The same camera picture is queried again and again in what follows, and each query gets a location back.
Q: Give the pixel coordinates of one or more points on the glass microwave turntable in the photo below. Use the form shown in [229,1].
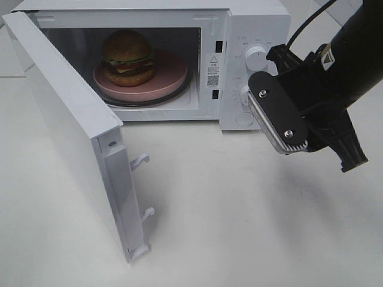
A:
[174,95]

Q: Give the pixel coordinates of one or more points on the white microwave oven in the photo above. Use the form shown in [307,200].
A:
[212,36]

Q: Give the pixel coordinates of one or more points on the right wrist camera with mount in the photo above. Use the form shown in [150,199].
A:
[276,114]

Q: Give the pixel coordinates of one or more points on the pink round plate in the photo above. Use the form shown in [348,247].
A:
[170,73]

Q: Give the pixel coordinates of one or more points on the white round door button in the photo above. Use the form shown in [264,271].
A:
[245,119]

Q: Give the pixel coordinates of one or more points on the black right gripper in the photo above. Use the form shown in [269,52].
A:
[320,103]

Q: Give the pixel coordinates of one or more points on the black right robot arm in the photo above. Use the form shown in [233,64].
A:
[353,58]

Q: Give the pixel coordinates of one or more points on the white upper power knob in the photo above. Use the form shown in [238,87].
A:
[255,58]

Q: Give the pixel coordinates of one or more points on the white microwave door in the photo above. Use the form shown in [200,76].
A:
[86,133]

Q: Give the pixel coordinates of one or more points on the white timer knob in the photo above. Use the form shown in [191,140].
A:
[243,94]

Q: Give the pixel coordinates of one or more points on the burger with green lettuce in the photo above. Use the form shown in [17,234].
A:
[127,58]

